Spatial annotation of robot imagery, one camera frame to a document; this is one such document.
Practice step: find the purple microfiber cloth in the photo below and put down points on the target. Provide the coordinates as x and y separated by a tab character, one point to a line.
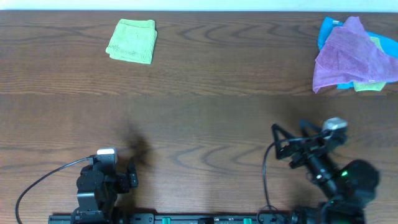
349	55

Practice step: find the folded green cloth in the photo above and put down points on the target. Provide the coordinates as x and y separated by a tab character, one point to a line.
133	41

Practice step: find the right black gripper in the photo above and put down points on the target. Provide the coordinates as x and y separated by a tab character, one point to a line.
308	149

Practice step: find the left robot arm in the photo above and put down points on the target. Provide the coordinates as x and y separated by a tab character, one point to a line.
98	190

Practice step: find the green cloth in pile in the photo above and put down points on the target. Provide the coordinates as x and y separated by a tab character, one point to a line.
373	86

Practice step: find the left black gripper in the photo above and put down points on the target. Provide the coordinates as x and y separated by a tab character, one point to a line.
126	182

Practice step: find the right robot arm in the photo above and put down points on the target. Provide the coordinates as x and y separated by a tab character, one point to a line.
348	189

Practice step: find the blue cloth in pile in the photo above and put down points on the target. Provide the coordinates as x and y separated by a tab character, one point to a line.
388	45

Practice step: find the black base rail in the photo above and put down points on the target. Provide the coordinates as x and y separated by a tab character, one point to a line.
148	218

